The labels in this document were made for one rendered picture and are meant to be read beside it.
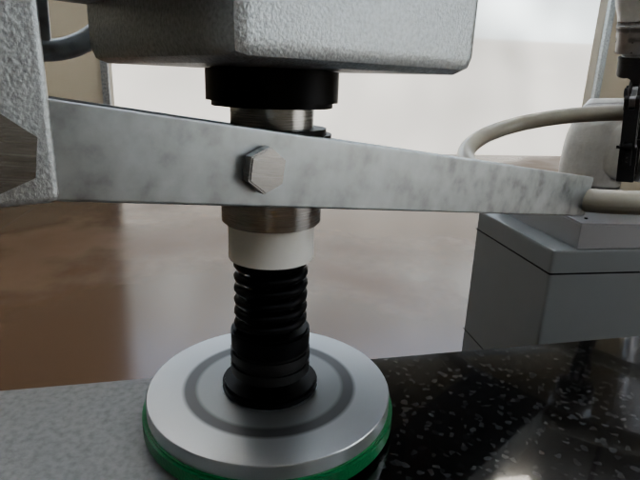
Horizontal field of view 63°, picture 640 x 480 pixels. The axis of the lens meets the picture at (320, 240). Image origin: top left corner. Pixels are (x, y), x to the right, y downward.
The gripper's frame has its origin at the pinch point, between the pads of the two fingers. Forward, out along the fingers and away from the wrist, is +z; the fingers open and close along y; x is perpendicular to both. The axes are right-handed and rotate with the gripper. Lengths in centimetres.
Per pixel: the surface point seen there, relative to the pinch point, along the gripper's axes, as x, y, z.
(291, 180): -11, 89, -25
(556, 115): -12.6, 5.6, -10.3
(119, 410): -29, 98, -5
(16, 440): -32, 105, -6
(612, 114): -3.4, 1.8, -9.7
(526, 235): -21.8, -11.7, 24.7
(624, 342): 7, 53, 6
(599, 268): -4.2, -10.3, 29.9
